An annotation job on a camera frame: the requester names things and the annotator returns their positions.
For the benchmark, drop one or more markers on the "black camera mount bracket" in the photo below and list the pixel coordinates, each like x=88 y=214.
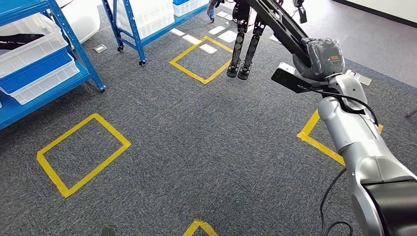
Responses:
x=290 y=81

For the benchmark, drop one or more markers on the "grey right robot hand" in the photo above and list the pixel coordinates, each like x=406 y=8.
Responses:
x=325 y=57

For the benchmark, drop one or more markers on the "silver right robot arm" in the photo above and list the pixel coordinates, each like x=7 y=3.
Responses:
x=351 y=130

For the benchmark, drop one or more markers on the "metal floor outlet plate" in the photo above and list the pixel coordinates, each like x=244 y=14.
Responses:
x=365 y=80
x=100 y=49
x=274 y=38
x=223 y=14

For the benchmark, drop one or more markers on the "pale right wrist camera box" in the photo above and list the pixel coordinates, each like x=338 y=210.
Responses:
x=287 y=67

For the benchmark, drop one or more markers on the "black part in crate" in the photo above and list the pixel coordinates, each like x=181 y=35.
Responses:
x=19 y=40

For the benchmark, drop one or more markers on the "long black plastic frame part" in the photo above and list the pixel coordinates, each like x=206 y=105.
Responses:
x=277 y=19

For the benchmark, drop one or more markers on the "stacked white plastic crates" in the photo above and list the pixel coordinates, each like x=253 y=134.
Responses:
x=146 y=16

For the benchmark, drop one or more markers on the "dark left wrist camera mount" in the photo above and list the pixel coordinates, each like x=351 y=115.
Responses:
x=109 y=230

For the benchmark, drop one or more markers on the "yellow floor tape square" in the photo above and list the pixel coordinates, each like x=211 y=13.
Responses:
x=53 y=177
x=191 y=229
x=186 y=71
x=321 y=148

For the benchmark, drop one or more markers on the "blue metal shelf rack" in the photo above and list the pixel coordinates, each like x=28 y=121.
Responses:
x=39 y=102
x=133 y=29

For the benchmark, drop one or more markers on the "white car body red stripe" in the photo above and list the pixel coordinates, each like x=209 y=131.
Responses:
x=81 y=19

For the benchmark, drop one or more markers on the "black humanoid robot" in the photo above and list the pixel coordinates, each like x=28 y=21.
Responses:
x=238 y=49

